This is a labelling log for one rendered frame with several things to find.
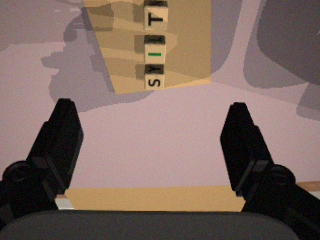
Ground tan flat mat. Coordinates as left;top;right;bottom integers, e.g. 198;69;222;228
83;0;211;95

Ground tan letter block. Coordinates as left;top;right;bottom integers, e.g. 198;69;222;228
144;35;166;64
144;64;165;90
143;0;168;31

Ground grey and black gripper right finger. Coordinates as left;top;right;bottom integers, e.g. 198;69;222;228
220;102;320;240

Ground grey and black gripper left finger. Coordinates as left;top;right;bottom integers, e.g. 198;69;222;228
0;98;84;231

